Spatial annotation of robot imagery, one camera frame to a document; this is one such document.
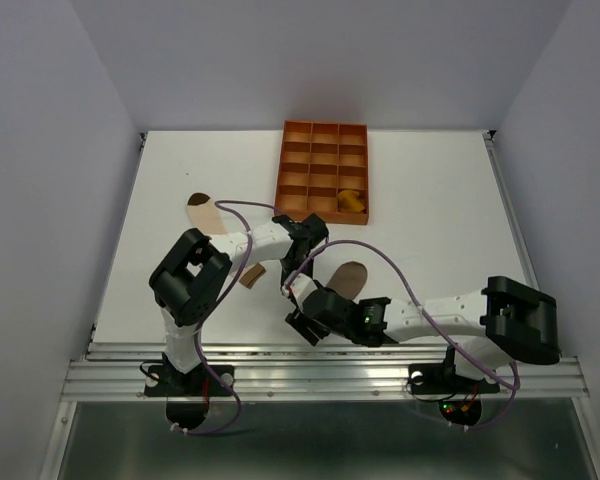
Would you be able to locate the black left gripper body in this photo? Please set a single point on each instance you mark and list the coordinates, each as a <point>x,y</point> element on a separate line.
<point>285,266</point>

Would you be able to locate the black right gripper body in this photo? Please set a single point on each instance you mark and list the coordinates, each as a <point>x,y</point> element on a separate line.
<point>305,325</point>

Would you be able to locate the taupe sock with maroon cuff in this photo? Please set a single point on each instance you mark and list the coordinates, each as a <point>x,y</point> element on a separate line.
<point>349,279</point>

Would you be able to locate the mustard yellow striped sock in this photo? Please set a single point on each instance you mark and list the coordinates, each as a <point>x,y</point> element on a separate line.
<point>350,202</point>

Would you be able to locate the orange compartment tray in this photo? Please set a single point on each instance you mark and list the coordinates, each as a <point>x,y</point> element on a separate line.
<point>317,161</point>

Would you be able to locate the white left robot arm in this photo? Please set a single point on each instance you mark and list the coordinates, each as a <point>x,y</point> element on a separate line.
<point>188,282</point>

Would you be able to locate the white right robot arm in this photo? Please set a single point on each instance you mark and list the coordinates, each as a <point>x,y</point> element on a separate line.
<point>454,319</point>

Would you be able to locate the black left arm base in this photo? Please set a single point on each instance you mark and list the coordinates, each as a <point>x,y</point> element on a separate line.
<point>188,396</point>

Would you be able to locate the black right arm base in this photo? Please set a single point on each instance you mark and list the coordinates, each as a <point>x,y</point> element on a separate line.
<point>458,398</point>

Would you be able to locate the cream and brown sock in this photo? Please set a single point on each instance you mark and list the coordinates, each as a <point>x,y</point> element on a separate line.
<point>205,216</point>

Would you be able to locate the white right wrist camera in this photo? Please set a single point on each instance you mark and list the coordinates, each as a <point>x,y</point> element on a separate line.
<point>299,289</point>

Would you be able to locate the aluminium right side rail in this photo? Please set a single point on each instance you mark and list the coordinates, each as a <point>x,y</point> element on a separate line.
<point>515,225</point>

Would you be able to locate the aluminium front rail frame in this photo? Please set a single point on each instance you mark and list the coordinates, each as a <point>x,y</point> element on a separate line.
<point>110,372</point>

